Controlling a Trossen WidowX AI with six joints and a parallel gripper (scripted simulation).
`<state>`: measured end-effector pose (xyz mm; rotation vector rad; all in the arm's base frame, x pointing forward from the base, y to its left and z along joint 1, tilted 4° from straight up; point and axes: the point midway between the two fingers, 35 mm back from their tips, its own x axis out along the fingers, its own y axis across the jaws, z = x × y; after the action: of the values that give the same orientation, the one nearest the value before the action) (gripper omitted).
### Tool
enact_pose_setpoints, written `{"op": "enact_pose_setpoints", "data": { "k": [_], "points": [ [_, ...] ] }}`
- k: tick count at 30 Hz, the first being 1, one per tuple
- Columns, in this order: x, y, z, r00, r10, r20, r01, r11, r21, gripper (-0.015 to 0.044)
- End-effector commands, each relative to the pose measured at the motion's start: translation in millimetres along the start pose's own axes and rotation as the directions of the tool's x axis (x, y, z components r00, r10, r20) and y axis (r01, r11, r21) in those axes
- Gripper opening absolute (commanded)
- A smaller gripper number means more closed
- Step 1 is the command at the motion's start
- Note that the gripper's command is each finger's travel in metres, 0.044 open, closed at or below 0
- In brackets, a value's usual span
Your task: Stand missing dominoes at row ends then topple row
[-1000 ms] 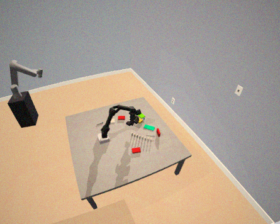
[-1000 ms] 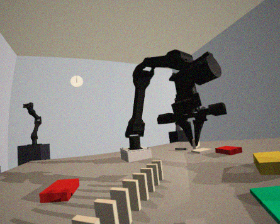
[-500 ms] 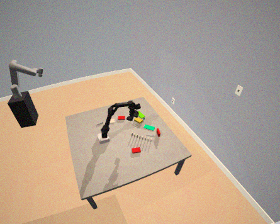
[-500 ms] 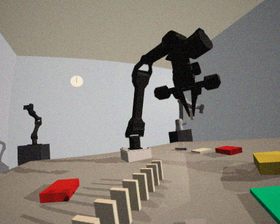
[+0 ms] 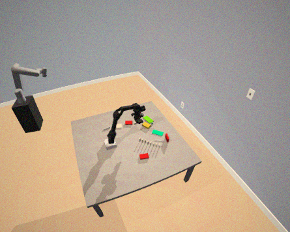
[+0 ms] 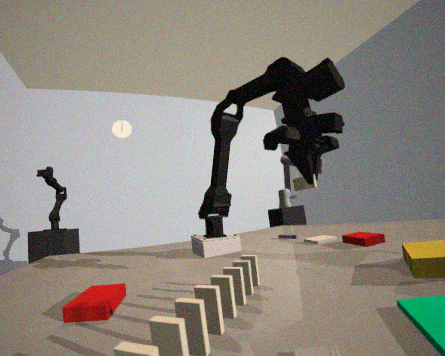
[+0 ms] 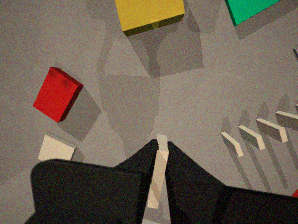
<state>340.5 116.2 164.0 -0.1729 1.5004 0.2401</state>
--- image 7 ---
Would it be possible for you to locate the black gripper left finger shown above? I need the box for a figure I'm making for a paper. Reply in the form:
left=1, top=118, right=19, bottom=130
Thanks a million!
left=30, top=139, right=158, bottom=224

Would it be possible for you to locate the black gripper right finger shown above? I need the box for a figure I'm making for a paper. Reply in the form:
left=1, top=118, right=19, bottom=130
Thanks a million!
left=165, top=141, right=298, bottom=224

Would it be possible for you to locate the yellow rectangular block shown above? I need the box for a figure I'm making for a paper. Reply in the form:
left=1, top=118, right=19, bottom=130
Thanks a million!
left=115, top=0, right=185, bottom=37

